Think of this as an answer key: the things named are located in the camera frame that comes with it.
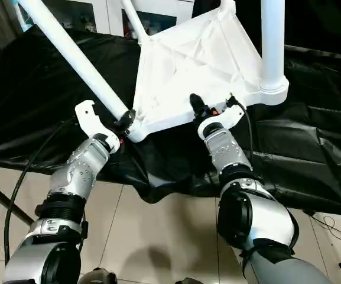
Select white plastic table top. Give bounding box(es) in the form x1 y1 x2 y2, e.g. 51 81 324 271
127 0 291 143

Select black shiny mat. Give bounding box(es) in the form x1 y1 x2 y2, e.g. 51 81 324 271
0 25 341 217

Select white glass-door cabinet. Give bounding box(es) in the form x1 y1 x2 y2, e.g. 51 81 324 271
15 0 195 38

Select long dark metal bar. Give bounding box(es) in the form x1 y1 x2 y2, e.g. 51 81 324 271
284 43 341 60

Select black robot foot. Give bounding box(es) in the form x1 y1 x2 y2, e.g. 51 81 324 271
175 276 207 284
77 267 118 284

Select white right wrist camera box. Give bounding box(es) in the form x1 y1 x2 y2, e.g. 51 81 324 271
196 99 247 140

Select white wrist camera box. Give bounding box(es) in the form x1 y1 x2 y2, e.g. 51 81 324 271
74 99 121 155
196 99 247 140

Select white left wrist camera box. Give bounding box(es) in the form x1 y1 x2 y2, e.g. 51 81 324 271
74 99 121 155

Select black table frame leg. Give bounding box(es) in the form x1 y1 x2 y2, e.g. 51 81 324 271
0 164 35 225

